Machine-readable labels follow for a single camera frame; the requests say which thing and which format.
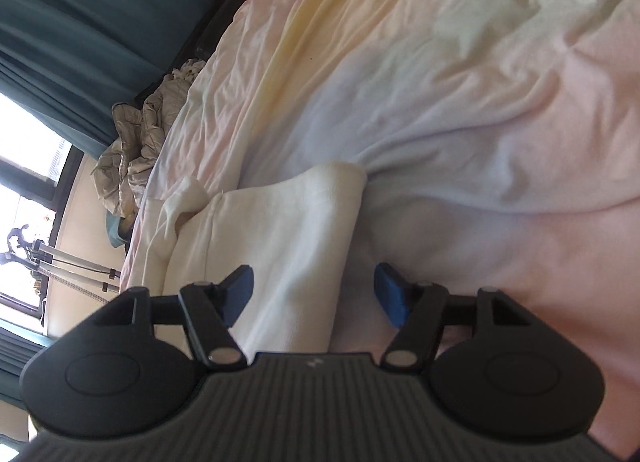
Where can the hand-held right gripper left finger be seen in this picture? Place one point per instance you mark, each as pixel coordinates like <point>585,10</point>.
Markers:
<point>240,292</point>

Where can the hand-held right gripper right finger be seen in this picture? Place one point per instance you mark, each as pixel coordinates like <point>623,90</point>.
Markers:
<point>390,297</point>

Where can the white sweatpants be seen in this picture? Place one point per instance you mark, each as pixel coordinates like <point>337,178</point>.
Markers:
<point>300,232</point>

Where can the blue cloth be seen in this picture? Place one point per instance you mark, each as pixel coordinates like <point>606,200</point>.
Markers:
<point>115,234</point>

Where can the garment steamer stand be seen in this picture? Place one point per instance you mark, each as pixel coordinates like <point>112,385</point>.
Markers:
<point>75,269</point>

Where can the beige quilted jacket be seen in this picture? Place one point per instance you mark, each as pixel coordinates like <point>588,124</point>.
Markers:
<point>135,151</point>

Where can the bed with pastel duvet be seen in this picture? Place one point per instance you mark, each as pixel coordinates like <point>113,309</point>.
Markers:
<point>450,116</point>

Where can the white patterned cloth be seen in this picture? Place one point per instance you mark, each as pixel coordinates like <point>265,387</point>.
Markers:
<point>187,72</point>

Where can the blue curtain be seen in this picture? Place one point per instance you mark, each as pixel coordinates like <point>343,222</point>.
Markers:
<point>15,357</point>
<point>75,16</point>

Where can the black sofa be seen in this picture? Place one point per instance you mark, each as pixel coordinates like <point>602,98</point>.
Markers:
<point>220,16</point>

